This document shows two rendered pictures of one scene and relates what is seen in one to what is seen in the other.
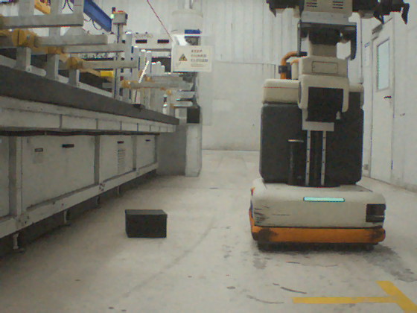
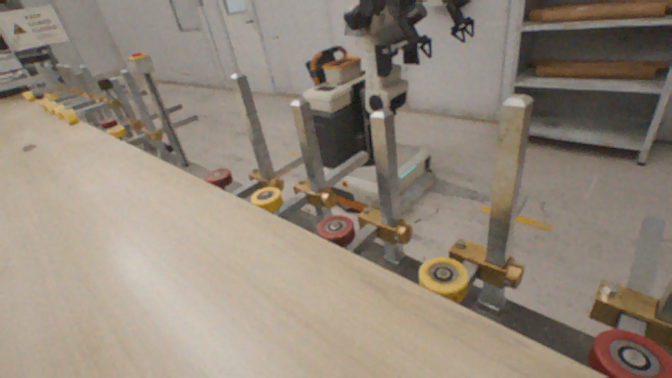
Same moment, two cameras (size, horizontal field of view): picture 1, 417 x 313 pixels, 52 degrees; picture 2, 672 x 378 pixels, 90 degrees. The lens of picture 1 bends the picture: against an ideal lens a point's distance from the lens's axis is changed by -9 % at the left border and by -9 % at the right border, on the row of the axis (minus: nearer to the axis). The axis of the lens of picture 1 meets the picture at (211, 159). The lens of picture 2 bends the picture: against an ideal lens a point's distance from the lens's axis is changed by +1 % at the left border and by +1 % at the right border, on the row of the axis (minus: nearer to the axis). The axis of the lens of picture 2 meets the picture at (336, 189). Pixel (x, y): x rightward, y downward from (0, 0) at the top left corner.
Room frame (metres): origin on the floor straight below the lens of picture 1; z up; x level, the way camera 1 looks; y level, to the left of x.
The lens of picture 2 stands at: (1.01, 1.15, 1.35)
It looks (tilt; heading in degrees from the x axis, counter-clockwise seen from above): 31 degrees down; 315
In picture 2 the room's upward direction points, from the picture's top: 11 degrees counter-clockwise
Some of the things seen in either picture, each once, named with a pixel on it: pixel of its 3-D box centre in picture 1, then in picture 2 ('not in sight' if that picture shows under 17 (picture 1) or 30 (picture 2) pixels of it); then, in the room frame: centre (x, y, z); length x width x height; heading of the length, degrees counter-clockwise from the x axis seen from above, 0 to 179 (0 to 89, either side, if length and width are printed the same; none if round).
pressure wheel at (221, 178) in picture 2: not in sight; (222, 188); (1.93, 0.74, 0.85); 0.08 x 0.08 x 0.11
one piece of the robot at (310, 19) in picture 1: (326, 34); (395, 49); (2.03, -0.50, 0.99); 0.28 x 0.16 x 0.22; 87
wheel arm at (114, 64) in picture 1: (88, 65); (274, 174); (1.92, 0.54, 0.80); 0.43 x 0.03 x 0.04; 88
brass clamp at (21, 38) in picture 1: (27, 41); (384, 226); (1.41, 0.61, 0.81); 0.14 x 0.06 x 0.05; 178
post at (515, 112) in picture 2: not in sight; (501, 224); (1.14, 0.62, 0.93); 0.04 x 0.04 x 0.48; 88
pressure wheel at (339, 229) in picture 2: not in sight; (338, 243); (1.43, 0.76, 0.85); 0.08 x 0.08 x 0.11
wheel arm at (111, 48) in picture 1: (69, 49); (322, 185); (1.67, 0.55, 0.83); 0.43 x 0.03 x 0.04; 88
